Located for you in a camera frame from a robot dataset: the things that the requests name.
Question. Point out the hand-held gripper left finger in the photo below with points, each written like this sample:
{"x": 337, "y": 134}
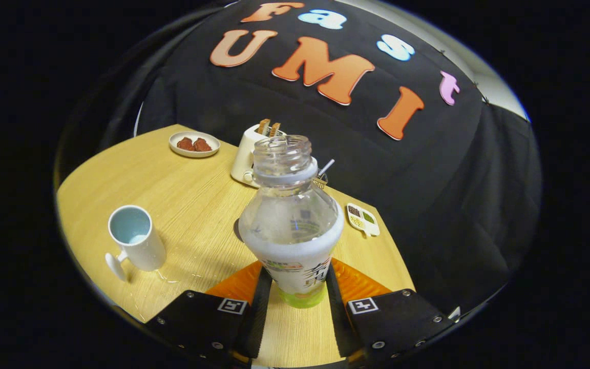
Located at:
{"x": 261, "y": 307}

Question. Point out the wooden table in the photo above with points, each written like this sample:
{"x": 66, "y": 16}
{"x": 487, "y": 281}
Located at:
{"x": 192, "y": 205}

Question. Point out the dark round coaster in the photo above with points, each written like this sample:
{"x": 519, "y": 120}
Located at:
{"x": 237, "y": 230}

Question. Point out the white divided dish with beans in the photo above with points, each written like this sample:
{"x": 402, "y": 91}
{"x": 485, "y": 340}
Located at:
{"x": 372, "y": 228}

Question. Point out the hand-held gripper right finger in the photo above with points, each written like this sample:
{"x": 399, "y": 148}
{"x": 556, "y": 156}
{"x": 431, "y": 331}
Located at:
{"x": 337, "y": 318}

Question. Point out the white toaster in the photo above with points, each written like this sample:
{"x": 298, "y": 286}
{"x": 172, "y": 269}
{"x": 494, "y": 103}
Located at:
{"x": 244, "y": 159}

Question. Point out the white round plate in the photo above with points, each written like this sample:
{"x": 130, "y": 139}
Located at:
{"x": 192, "y": 152}

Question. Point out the clear juice bottle green label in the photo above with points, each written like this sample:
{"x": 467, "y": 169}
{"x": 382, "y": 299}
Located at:
{"x": 290, "y": 220}

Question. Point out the toast bread slice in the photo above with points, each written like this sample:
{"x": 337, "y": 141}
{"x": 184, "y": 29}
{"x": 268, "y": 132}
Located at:
{"x": 264, "y": 126}
{"x": 274, "y": 129}

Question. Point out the brown meat piece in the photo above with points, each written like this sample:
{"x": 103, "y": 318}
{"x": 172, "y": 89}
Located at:
{"x": 202, "y": 145}
{"x": 185, "y": 144}

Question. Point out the white cup blue inside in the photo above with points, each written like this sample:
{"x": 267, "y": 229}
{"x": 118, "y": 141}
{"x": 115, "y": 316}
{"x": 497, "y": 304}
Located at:
{"x": 144, "y": 251}

